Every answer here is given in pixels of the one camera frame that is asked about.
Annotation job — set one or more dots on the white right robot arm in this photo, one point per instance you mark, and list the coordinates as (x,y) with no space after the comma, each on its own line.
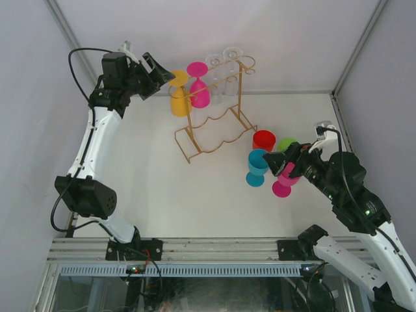
(390,285)

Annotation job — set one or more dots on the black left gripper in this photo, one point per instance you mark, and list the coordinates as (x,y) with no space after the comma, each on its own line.
(158,73)

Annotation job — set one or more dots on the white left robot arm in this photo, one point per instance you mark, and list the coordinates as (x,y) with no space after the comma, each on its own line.
(81,189)

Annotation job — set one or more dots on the clear wine glass left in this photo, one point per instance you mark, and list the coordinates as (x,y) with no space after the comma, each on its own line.
(214,63)

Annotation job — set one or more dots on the clear wine glass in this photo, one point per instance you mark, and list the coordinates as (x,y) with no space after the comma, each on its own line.
(230,54)
(214,63)

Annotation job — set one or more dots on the grey slotted cable duct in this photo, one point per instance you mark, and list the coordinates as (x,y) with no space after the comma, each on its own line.
(254,270)

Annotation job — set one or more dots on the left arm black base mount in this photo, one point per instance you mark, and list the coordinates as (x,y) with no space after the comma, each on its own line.
(148,249)

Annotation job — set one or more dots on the blue wine glass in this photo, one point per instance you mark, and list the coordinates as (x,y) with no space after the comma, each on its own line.
(257,168)

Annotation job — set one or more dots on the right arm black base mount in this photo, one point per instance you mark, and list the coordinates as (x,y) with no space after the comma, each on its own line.
(293,250)

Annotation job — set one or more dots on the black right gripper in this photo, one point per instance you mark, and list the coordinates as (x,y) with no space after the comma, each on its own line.
(296,153)

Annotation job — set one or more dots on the orange wine glass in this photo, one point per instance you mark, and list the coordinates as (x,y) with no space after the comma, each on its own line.
(179,101)

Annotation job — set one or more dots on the pink wine glass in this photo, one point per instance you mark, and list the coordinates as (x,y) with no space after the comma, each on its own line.
(199,94)
(282,187)

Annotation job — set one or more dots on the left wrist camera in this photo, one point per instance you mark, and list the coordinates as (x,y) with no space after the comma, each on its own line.
(126,49)

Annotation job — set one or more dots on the aluminium frame rail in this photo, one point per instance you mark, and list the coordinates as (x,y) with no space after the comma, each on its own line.
(173,250)

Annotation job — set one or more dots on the red wine glass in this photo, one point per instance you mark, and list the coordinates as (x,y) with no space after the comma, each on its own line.
(263,139)

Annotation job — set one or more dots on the green wine glass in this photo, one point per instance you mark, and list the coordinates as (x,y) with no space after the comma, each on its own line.
(285,143)

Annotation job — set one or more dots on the clear wine glass right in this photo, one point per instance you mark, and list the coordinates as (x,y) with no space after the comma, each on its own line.
(230,54)

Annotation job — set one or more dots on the gold wire glass rack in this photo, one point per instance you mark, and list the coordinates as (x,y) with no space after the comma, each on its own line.
(210,128)

